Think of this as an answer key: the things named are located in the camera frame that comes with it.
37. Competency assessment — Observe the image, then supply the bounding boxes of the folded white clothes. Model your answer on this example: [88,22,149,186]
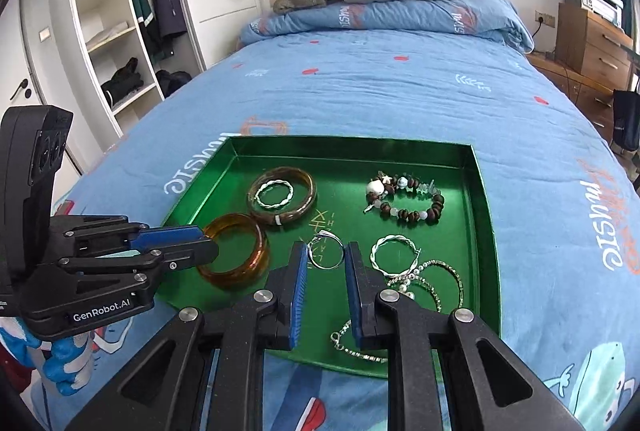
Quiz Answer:
[85,22,136,52]

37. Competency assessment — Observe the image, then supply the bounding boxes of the twisted silver hoop earring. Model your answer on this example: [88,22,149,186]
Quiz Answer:
[371,233,423,279]

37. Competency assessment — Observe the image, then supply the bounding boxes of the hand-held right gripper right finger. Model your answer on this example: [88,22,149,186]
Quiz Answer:
[345,242,586,431]

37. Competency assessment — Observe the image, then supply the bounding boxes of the blue pillow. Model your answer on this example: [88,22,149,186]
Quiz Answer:
[237,0,535,52]

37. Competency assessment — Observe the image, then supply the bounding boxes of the hanging green white jacket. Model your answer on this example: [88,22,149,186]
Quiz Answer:
[125,0,156,57]

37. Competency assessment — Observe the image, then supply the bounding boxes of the silver bead chain bracelet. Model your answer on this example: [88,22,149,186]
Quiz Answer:
[330,320,388,363]

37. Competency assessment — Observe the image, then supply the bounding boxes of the dark brown wooden bangle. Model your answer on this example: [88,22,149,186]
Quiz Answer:
[247,166,318,226]

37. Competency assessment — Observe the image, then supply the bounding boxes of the black backpack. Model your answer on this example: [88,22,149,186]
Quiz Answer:
[155,70,193,97]

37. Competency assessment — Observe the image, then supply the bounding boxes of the pearl and bead bracelet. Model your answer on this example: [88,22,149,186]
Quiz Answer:
[387,258,463,312]

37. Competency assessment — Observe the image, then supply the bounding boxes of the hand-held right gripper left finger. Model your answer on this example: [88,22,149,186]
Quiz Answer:
[65,241,308,431]

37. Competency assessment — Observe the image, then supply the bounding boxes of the amber translucent bangle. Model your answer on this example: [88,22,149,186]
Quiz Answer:
[196,212,271,290]

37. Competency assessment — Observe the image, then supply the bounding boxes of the black clothes on shelf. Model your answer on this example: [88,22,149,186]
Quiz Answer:
[100,58,145,104]

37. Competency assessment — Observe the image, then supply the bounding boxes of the brown bead star bracelet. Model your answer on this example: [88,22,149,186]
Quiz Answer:
[363,170,446,226]

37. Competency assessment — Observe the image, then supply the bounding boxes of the white door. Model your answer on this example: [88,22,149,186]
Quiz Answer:
[0,0,101,192]

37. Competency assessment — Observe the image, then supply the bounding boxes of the wooden drawer chest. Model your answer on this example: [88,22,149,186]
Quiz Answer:
[555,2,633,87]

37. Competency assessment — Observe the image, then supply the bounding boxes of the thin silver ring bracelet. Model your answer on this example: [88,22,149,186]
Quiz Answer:
[254,180,295,212]

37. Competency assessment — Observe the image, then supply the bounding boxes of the green metal tray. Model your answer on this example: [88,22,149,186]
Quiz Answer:
[160,135,501,379]

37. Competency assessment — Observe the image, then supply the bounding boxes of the black bag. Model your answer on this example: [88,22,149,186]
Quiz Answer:
[612,88,640,152]

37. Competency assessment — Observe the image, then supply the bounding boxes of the chunky silver dark ring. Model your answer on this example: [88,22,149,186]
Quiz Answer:
[306,229,347,270]

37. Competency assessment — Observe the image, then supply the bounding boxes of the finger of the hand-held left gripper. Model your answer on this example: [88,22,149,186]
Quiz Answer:
[64,240,221,285]
[50,214,212,258]

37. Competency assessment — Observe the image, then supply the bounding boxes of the low wooden nightstand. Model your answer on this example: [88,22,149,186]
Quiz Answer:
[527,51,621,144]

